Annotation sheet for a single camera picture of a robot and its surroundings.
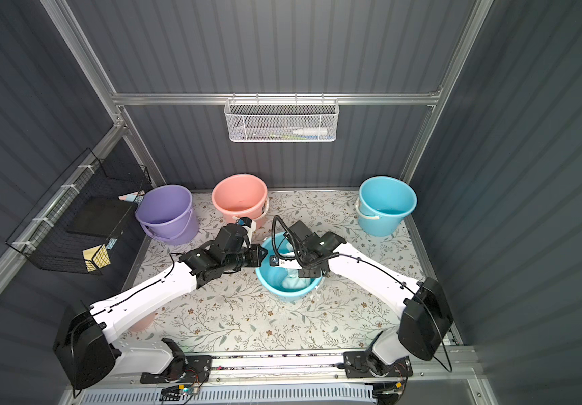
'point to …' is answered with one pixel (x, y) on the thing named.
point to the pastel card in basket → (129, 197)
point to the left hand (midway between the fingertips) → (268, 254)
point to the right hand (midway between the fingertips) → (305, 259)
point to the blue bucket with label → (281, 280)
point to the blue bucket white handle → (384, 202)
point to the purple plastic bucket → (167, 213)
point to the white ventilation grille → (363, 395)
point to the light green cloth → (292, 279)
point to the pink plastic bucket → (241, 195)
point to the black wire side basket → (78, 227)
